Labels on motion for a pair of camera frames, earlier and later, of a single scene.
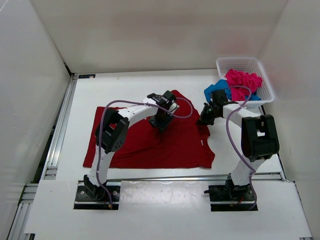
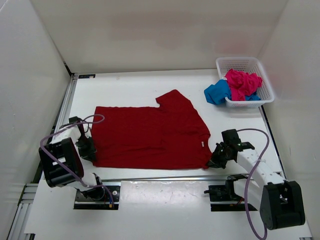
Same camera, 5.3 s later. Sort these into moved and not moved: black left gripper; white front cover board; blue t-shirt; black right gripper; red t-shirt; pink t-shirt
Moved: black left gripper; black right gripper
Not moved: white front cover board; pink t-shirt; red t-shirt; blue t-shirt
